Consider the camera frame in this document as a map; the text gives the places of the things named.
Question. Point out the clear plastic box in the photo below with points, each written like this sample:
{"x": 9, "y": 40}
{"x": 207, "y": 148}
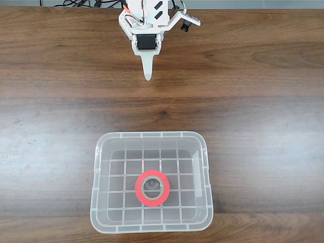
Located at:
{"x": 121, "y": 162}

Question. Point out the red tape roll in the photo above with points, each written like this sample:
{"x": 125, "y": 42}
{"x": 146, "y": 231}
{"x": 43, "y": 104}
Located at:
{"x": 138, "y": 188}

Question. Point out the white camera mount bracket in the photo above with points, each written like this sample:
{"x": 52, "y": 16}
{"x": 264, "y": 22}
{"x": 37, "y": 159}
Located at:
{"x": 177, "y": 19}

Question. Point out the camera circuit board black lens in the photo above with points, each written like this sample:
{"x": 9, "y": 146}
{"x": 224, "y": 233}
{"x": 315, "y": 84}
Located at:
{"x": 186, "y": 25}

